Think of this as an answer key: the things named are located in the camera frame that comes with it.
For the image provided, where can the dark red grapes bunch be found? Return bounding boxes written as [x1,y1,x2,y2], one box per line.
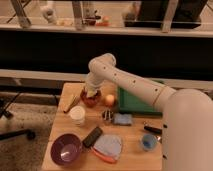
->
[83,93,99,100]

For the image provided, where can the blue cup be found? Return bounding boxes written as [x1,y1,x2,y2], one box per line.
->
[140,134,157,151]

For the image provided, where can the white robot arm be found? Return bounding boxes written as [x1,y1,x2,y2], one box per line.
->
[86,53,213,171]

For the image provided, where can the black chair base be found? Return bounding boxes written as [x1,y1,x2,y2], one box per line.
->
[0,93,37,142]

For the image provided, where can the blue sponge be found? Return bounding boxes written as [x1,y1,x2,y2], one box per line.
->
[113,113,132,125]

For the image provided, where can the light blue cloth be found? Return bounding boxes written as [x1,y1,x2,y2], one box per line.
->
[93,134,123,160]

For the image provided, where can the green plastic tray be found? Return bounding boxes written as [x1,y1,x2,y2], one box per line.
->
[117,87,162,116]

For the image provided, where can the black rectangular block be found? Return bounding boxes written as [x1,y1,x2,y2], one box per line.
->
[82,127,103,148]

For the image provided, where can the orange peach fruit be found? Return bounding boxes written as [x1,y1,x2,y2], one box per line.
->
[104,94,115,107]

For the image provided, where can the purple bowl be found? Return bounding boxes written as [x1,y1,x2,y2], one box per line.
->
[50,134,82,166]

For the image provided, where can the white plastic cup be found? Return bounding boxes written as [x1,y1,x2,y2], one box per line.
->
[69,106,85,125]

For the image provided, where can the black handled tool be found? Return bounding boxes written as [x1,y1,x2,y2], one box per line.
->
[144,126,162,135]

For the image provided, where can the orange carrot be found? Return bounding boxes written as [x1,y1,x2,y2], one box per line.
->
[91,148,117,164]

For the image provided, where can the dark striped round object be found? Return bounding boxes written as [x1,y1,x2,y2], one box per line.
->
[102,110,114,122]

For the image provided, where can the red bowl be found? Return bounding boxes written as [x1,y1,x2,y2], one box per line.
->
[80,89,101,108]

